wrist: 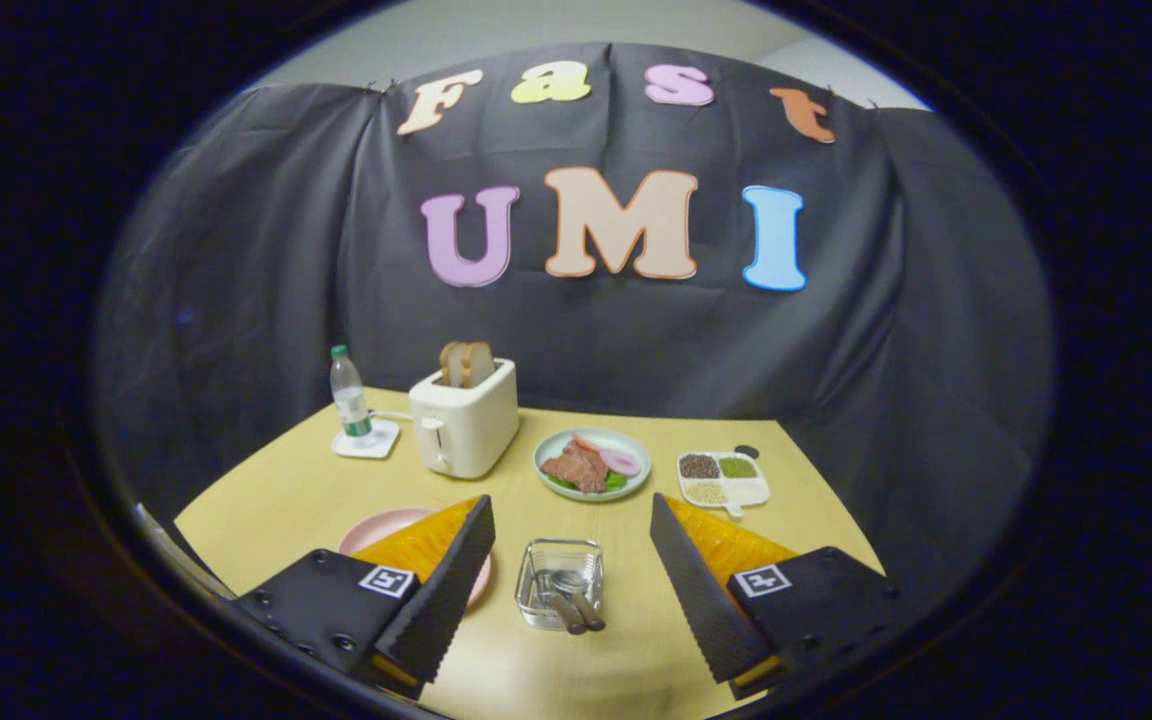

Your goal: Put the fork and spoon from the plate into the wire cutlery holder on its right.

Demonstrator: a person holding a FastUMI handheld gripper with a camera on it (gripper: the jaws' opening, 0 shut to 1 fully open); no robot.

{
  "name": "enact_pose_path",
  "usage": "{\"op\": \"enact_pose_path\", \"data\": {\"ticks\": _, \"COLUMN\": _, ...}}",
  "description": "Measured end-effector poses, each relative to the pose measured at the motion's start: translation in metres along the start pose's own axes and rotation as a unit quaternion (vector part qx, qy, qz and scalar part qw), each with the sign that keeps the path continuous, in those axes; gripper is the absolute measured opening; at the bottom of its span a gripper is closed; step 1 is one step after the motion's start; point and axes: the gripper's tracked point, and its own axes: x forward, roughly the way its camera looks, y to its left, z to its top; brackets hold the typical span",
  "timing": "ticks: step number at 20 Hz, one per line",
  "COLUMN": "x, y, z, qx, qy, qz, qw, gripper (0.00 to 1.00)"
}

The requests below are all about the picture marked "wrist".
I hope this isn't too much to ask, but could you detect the white divided condiment dish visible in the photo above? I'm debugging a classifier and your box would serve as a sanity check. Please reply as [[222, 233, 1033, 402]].
[[677, 450, 771, 518]]

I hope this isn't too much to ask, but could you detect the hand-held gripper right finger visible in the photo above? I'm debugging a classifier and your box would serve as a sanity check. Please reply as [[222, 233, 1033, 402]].
[[650, 492, 902, 701]]

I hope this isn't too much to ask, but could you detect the steak meal with vegetables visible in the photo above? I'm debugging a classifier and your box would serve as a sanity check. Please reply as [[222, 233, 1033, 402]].
[[541, 435, 643, 495]]

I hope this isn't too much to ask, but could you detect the clear plastic water bottle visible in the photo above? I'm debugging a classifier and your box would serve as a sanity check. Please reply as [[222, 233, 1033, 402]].
[[329, 345, 375, 449]]

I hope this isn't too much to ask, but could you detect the metal wire cutlery rack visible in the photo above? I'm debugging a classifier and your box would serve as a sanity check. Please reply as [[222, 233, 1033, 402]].
[[515, 538, 606, 631]]

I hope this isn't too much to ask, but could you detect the pink plate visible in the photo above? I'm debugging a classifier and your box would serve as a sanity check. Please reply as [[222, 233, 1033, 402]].
[[338, 507, 493, 608]]

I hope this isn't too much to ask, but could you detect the wooden handle metal fork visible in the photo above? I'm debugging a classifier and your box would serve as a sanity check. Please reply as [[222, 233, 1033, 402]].
[[536, 572, 587, 636]]

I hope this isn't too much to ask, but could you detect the light green plate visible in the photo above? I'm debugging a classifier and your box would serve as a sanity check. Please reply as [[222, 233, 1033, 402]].
[[533, 428, 653, 502]]

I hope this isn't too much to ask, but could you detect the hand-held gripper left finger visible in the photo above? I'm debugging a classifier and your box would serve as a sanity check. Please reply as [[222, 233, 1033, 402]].
[[236, 494, 497, 701]]

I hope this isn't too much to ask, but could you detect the wooden handle metal spoon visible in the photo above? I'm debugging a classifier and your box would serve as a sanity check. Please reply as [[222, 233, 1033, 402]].
[[549, 568, 607, 632]]

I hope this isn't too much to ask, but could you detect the white square coaster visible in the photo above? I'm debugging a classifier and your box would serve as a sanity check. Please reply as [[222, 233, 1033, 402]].
[[332, 418, 402, 460]]

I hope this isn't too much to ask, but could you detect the white toaster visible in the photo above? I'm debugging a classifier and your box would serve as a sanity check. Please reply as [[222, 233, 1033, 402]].
[[408, 358, 520, 480]]

